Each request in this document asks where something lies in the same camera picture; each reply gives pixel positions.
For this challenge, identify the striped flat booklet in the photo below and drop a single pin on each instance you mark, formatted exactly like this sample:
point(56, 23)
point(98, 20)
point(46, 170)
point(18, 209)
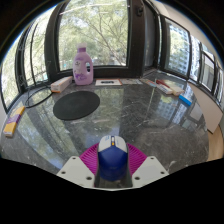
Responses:
point(151, 84)

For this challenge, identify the white card with dark print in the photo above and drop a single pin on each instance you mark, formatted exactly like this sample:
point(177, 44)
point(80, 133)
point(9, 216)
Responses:
point(108, 82)

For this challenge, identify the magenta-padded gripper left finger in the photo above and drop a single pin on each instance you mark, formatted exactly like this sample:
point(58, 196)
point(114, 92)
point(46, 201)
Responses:
point(77, 168)

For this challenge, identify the black round mouse pad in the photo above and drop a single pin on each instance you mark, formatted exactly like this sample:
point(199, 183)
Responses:
point(76, 105)

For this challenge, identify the red flat box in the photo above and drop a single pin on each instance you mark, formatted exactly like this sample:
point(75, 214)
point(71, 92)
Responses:
point(164, 83)

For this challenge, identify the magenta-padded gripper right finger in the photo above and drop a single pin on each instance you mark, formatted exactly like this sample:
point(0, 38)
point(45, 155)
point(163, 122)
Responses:
point(148, 168)

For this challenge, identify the blue small box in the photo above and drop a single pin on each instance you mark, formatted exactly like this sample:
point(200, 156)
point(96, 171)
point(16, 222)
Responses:
point(185, 100)

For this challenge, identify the blue and white computer mouse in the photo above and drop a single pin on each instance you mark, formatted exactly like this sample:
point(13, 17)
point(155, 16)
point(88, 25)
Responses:
point(112, 161)

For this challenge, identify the grey printed card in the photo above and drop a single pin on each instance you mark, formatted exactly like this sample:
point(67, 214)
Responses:
point(131, 81)

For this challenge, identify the purple detergent bottle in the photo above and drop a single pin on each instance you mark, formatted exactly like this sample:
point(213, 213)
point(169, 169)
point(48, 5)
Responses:
point(82, 68)

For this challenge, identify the white and orange carton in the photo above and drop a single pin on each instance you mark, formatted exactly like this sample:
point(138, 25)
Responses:
point(61, 84)

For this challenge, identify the yellow and purple book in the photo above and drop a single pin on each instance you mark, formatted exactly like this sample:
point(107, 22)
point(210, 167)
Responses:
point(14, 121)

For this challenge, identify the beige box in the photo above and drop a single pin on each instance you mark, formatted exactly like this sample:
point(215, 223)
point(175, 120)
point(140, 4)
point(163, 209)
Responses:
point(176, 90)

